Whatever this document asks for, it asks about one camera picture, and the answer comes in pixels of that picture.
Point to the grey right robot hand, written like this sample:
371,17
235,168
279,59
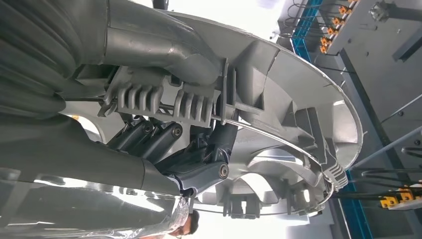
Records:
99,161

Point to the clear plastic cover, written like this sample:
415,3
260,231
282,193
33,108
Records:
82,214

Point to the person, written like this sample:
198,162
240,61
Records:
191,224

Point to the yellow hanging connector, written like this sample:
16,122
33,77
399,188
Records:
389,202
332,31
325,41
323,49
345,10
406,195
337,21

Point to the grey ceiling pipe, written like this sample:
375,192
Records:
389,146

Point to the white ceiling tray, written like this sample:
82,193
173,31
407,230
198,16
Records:
412,205

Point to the dark steel ceiling beam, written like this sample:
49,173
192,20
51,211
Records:
408,46

